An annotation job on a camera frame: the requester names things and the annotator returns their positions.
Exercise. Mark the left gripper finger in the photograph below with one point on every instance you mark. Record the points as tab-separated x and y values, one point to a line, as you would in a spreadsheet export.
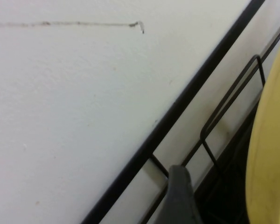
179	200

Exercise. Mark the yellow round plate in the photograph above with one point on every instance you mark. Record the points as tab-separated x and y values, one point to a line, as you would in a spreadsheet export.
270	140

